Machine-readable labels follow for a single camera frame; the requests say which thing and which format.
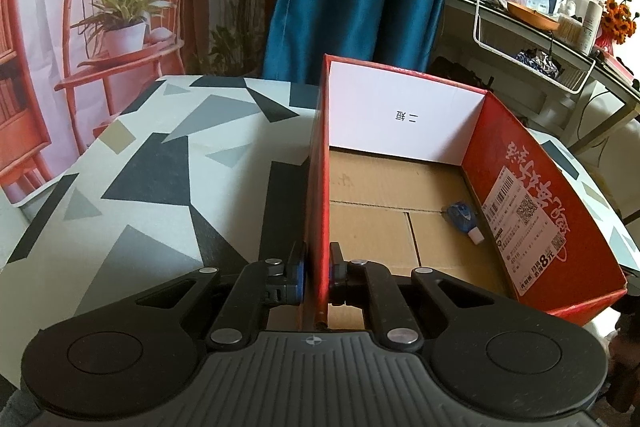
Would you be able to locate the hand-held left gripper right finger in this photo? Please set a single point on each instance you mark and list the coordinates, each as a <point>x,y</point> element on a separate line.
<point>334,271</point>

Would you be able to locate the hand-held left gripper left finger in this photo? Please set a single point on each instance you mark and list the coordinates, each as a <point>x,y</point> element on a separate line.
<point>298,272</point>

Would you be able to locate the blue correction tape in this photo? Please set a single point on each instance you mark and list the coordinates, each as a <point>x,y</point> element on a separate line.
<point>464,217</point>

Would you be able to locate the red cardboard box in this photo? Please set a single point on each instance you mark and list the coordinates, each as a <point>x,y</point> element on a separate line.
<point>500,147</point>

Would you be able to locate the geometric patterned tablecloth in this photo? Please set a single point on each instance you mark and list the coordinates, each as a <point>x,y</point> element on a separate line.
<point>175,187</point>

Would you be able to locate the dark bag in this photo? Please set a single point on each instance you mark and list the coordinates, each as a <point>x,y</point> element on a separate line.
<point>457,74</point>

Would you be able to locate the patterned cloth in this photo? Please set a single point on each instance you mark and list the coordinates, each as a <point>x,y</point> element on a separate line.
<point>537,62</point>

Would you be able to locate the grey desk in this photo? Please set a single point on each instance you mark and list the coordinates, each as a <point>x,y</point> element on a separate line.
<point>525,49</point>

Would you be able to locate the pink book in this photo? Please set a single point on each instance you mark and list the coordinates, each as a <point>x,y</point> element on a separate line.
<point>622,69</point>

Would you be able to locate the orange tray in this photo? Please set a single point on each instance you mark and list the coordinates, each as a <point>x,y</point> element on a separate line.
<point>530,14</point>

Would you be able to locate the cotton swab container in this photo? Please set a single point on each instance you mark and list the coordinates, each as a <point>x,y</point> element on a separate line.
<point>574,32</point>

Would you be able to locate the red vase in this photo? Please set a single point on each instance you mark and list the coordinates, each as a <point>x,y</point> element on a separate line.
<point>605,43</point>

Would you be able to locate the white bottle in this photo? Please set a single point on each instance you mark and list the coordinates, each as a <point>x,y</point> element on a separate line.
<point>591,24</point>

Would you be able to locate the orange artificial flowers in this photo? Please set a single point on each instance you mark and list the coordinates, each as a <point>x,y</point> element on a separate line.
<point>619,14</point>

